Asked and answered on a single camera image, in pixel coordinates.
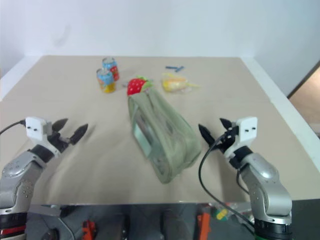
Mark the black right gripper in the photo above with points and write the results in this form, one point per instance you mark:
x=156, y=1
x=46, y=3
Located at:
x=228, y=140

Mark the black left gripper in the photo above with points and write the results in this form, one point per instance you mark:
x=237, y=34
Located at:
x=59, y=141

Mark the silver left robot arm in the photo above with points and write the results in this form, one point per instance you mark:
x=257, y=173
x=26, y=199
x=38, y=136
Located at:
x=17, y=172

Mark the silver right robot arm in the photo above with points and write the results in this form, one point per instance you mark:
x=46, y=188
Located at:
x=265, y=185

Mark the green mesh pouch bag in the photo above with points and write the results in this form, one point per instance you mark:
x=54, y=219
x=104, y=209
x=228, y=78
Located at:
x=162, y=135

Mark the beige table cloth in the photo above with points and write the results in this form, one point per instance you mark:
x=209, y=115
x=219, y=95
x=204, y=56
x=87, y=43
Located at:
x=75, y=100

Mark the blue and yellow drink can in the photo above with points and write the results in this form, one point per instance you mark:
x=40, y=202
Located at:
x=106, y=81

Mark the yellow corn toy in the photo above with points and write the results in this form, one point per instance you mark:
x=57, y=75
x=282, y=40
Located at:
x=173, y=83

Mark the small blue stick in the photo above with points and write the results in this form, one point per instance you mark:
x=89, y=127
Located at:
x=179, y=68
x=171, y=67

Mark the blue and red drink can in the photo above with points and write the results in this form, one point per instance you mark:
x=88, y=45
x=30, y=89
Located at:
x=111, y=67

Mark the red strawberry plush charm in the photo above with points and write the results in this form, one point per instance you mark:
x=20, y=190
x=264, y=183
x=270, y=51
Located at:
x=136, y=86

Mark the yellow green small block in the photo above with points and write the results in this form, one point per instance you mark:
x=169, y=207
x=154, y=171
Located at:
x=221, y=215

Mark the orange red clamp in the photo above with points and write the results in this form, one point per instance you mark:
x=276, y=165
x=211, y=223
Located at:
x=89, y=228
x=203, y=222

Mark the brown wooden panel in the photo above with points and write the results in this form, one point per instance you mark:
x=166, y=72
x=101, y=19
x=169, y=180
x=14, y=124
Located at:
x=306, y=100

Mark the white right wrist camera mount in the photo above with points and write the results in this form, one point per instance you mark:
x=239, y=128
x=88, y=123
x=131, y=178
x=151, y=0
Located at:
x=247, y=128

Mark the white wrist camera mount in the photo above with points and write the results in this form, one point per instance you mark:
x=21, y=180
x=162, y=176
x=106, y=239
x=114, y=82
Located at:
x=36, y=127
x=247, y=128

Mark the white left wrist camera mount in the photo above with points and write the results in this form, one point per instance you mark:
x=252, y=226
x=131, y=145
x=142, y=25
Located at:
x=36, y=127

